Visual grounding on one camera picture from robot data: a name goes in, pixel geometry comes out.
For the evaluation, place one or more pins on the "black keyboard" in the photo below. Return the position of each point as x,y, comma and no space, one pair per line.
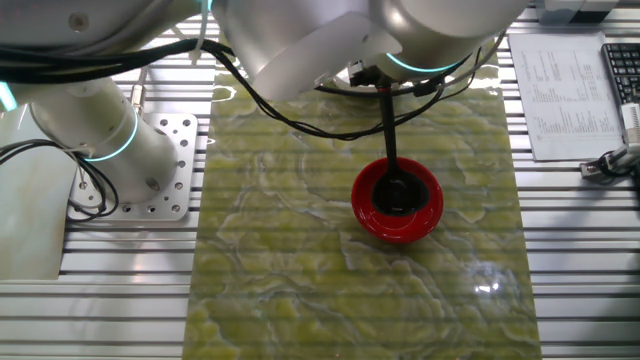
625,70

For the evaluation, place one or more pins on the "grey metal box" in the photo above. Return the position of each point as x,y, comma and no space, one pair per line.
575,7

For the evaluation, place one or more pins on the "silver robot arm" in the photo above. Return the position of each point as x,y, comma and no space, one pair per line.
310,40

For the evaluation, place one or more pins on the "red bowl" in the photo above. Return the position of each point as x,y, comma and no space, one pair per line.
395,227

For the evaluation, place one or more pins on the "small camera mount clamp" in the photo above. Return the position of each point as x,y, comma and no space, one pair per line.
607,165

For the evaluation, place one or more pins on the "green marble pattern mat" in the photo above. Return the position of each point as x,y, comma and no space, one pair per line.
300,275

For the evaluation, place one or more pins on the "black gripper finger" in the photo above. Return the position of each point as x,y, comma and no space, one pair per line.
427,89
362,74

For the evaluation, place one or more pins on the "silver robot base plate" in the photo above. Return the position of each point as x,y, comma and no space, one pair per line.
182,150

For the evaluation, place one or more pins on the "black ladle with red tip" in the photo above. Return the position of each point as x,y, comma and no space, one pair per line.
400,195

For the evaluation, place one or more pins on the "paper with dense printed table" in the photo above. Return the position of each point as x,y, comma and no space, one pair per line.
565,100

